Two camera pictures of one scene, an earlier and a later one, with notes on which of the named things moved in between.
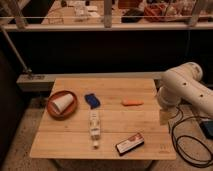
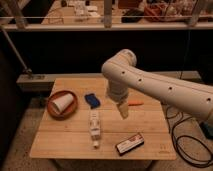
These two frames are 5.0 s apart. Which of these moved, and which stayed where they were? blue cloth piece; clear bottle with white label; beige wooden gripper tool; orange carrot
Moved: beige wooden gripper tool
Stayed: orange carrot; clear bottle with white label; blue cloth piece
